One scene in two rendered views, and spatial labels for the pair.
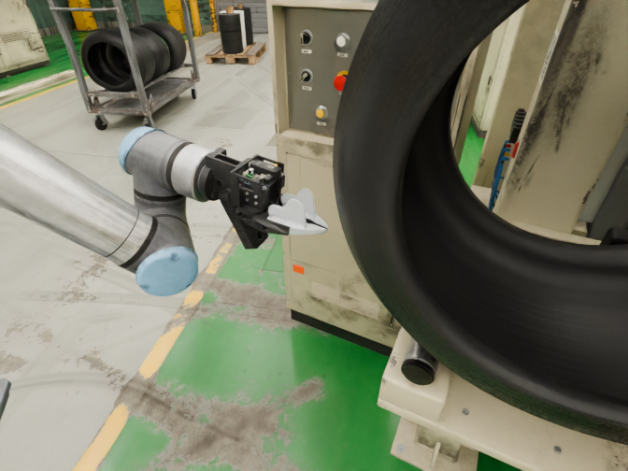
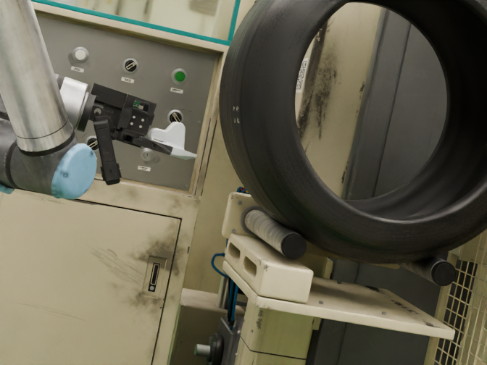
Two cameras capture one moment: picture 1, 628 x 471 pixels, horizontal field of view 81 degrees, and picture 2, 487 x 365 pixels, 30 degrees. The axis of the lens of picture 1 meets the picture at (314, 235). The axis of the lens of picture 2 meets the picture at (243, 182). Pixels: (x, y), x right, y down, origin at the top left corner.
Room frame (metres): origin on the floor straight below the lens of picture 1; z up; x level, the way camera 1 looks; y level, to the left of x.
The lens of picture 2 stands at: (-0.87, 0.89, 1.07)
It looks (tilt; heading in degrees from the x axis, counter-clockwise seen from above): 3 degrees down; 322
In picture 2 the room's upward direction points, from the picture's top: 12 degrees clockwise
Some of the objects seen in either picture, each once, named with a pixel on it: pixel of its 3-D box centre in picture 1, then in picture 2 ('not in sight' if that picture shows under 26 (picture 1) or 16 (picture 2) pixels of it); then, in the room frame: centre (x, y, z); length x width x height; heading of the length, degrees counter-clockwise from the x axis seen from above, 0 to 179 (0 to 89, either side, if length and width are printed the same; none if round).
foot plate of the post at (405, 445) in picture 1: (438, 433); not in sight; (0.62, -0.44, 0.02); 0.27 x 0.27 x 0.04; 64
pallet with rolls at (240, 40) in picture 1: (235, 32); not in sight; (7.09, 1.33, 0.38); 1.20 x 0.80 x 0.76; 177
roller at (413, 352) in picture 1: (441, 291); (272, 232); (0.44, -0.21, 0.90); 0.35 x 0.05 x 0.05; 154
